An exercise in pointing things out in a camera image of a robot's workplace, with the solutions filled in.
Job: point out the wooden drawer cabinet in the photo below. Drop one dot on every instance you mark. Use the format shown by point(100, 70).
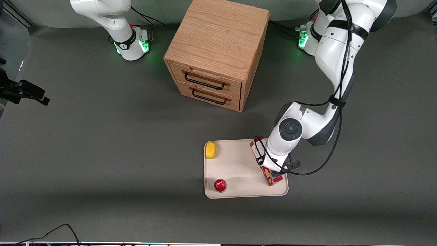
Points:
point(218, 34)

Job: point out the beige plastic tray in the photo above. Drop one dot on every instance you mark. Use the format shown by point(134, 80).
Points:
point(235, 167)

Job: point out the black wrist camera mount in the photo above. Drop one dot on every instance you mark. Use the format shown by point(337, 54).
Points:
point(290, 165)

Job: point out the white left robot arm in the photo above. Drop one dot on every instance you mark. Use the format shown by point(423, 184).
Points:
point(336, 44)

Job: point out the wooden drawer front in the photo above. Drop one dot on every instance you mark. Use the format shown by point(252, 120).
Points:
point(208, 95)
point(205, 78)

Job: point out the black metal frame bar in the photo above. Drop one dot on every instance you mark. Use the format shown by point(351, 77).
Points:
point(17, 13)

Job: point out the red cookie box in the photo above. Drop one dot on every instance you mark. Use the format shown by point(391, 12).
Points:
point(271, 179)

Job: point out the yellow lemon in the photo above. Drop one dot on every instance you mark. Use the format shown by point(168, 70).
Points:
point(211, 150)

